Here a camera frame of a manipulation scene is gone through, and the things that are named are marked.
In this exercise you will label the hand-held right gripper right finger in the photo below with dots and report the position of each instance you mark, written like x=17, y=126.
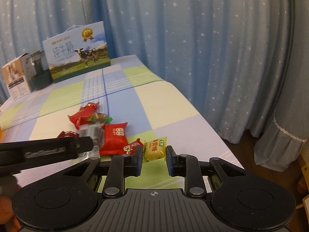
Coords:
x=170, y=160

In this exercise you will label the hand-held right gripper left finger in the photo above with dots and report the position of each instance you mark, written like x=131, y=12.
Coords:
x=139, y=160

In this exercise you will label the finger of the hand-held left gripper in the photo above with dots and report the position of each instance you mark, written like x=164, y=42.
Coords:
x=85, y=144

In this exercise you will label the clear snack bar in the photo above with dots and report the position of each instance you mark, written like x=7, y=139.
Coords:
x=90, y=131

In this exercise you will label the small red patterned candy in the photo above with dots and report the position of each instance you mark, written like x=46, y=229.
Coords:
x=131, y=147

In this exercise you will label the yellow candy packet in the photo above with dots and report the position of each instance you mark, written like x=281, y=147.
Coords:
x=154, y=151

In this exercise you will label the dark red snack packet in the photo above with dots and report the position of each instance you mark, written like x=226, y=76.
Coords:
x=67, y=134

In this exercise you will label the crinkled red snack packet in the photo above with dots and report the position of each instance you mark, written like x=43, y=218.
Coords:
x=80, y=119

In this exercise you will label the square red snack packet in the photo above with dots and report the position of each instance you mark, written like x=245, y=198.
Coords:
x=113, y=139

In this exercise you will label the brown candy green wrapper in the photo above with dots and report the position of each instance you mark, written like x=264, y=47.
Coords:
x=99, y=117

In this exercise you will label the red twist-end candy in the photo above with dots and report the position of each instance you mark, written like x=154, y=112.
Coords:
x=90, y=106

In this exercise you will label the checked tablecloth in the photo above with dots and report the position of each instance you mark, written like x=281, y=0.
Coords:
x=157, y=106

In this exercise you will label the dark green desk appliance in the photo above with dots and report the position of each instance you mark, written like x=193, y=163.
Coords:
x=41, y=75

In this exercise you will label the white and brown cardboard box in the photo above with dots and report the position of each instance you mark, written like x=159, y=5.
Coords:
x=15, y=77

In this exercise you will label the cow print milk carton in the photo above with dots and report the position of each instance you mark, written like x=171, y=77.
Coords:
x=77, y=53

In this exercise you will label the grey-blue lace-trimmed curtain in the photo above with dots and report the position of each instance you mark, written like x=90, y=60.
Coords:
x=284, y=125

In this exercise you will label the blue star curtain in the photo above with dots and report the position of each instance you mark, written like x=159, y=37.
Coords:
x=181, y=29

